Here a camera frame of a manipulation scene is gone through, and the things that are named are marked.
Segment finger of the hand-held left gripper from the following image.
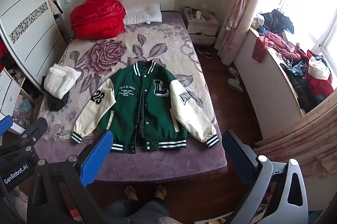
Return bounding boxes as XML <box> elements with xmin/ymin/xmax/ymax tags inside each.
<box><xmin>0</xmin><ymin>117</ymin><xmax>48</xmax><ymax>161</ymax></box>
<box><xmin>0</xmin><ymin>115</ymin><xmax>13</xmax><ymax>135</ymax></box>

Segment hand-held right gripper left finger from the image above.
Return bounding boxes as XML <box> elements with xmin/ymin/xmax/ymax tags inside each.
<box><xmin>26</xmin><ymin>129</ymin><xmax>114</xmax><ymax>224</ymax></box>

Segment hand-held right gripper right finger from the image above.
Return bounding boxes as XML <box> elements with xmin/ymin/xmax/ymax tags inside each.
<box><xmin>222</xmin><ymin>130</ymin><xmax>309</xmax><ymax>224</ymax></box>

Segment green and cream varsity jacket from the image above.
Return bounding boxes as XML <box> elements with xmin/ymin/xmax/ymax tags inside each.
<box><xmin>71</xmin><ymin>61</ymin><xmax>219</xmax><ymax>154</ymax></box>

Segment pile of red white clothes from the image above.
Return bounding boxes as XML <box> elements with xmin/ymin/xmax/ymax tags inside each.
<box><xmin>0</xmin><ymin>40</ymin><xmax>11</xmax><ymax>72</ymax></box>

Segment pile of assorted clothes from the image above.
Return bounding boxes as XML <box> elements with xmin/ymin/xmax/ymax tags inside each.
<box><xmin>251</xmin><ymin>9</ymin><xmax>333</xmax><ymax>114</ymax></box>

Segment dark cloth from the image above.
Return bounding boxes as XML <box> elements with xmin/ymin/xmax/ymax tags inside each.
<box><xmin>47</xmin><ymin>92</ymin><xmax>70</xmax><ymax>112</ymax></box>

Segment person's left foot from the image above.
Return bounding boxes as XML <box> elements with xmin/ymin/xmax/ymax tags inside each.
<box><xmin>125</xmin><ymin>184</ymin><xmax>139</xmax><ymax>201</ymax></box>

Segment person's foot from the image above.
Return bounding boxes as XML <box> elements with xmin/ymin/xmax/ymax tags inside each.
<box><xmin>154</xmin><ymin>184</ymin><xmax>167</xmax><ymax>199</ymax></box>
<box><xmin>125</xmin><ymin>184</ymin><xmax>139</xmax><ymax>201</ymax></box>

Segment white folded cloth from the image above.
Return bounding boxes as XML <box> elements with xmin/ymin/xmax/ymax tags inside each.
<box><xmin>43</xmin><ymin>63</ymin><xmax>82</xmax><ymax>98</ymax></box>

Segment person's legs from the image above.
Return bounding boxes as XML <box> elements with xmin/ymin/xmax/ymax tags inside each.
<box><xmin>101</xmin><ymin>199</ymin><xmax>169</xmax><ymax>224</ymax></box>

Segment white window bench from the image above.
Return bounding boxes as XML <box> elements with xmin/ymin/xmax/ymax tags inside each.
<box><xmin>233</xmin><ymin>26</ymin><xmax>308</xmax><ymax>141</ymax></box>

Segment pink floral curtain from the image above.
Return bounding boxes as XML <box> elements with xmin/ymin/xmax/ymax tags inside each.
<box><xmin>254</xmin><ymin>92</ymin><xmax>337</xmax><ymax>177</ymax></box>
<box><xmin>216</xmin><ymin>0</ymin><xmax>274</xmax><ymax>66</ymax></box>

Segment person's right foot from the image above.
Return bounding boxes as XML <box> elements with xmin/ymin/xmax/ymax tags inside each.
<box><xmin>154</xmin><ymin>184</ymin><xmax>167</xmax><ymax>199</ymax></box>

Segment floral plush blanket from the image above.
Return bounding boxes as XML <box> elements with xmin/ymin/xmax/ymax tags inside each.
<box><xmin>38</xmin><ymin>22</ymin><xmax>218</xmax><ymax>141</ymax></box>

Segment black shoe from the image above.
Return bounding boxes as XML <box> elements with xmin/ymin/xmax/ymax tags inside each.
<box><xmin>197</xmin><ymin>47</ymin><xmax>213</xmax><ymax>58</ymax></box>

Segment cream cloth bag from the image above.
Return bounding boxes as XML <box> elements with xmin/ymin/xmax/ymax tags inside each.
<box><xmin>308</xmin><ymin>55</ymin><xmax>331</xmax><ymax>79</ymax></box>

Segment white wardrobe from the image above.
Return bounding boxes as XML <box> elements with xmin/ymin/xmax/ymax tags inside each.
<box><xmin>0</xmin><ymin>0</ymin><xmax>69</xmax><ymax>95</ymax></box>

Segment white nightstand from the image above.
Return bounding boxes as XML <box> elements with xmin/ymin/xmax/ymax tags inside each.
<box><xmin>183</xmin><ymin>11</ymin><xmax>220</xmax><ymax>46</ymax></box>

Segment red puffer jacket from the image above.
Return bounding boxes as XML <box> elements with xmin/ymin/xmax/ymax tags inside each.
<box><xmin>69</xmin><ymin>0</ymin><xmax>126</xmax><ymax>40</ymax></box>

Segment cluster of small toiletries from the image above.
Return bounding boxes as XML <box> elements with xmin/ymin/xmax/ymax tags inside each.
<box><xmin>184</xmin><ymin>4</ymin><xmax>219</xmax><ymax>21</ymax></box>

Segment white pillow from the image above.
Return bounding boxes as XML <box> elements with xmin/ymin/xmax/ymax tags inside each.
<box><xmin>123</xmin><ymin>2</ymin><xmax>162</xmax><ymax>25</ymax></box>

